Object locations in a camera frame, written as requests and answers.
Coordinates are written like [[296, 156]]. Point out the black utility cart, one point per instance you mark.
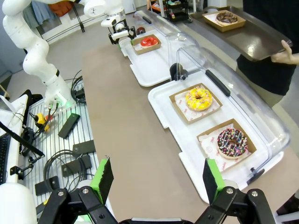
[[180, 11]]

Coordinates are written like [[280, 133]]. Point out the red glazed donut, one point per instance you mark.
[[143, 43]]

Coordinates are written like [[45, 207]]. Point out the brown cardboard donut box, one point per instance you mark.
[[174, 101], [149, 50], [210, 23], [251, 142]]

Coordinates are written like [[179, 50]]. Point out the white display tray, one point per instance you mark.
[[149, 67], [163, 112]]

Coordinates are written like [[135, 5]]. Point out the black tripod stand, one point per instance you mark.
[[80, 18]]

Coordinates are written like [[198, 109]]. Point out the dark brown serving tray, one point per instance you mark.
[[252, 42]]

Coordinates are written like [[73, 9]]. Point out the blue grey hanging garment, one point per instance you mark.
[[39, 11]]

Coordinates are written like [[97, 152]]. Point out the person left hand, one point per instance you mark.
[[285, 57]]

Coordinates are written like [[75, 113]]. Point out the black slanted bar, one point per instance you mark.
[[23, 141]]

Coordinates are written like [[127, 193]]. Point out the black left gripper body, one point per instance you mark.
[[120, 26]]

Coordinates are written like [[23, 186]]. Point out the dark chocolate donut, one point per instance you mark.
[[220, 21]]

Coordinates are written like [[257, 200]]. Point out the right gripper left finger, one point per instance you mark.
[[105, 177]]

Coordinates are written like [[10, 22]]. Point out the white ribbed base platform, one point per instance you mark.
[[56, 142]]

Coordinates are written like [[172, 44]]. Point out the yellow emergency stop button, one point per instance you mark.
[[42, 120]]

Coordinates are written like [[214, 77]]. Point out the person in black shirt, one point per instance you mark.
[[264, 74]]

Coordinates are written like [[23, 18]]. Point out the black keyboard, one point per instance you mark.
[[3, 158]]

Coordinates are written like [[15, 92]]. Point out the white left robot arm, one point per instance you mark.
[[35, 56]]

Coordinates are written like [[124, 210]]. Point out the clear plastic tray lid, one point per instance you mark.
[[257, 112], [163, 30]]

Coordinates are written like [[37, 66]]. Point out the white printed paper liner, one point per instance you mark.
[[187, 113], [210, 149]]

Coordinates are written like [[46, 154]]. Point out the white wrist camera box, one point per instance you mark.
[[108, 23]]

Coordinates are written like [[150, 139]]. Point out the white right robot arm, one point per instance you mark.
[[14, 203]]

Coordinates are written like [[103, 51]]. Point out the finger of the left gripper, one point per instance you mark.
[[132, 32], [112, 39]]

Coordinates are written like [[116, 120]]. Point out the chocolate donut colourful sprinkles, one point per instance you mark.
[[222, 144]]

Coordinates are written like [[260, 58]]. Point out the long black floor plate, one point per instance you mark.
[[69, 124]]

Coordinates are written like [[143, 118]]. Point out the orange hanging garment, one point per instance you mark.
[[59, 8]]

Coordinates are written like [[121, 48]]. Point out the yellow glazed donut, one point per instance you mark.
[[191, 102]]

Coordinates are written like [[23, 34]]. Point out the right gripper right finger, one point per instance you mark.
[[211, 177]]

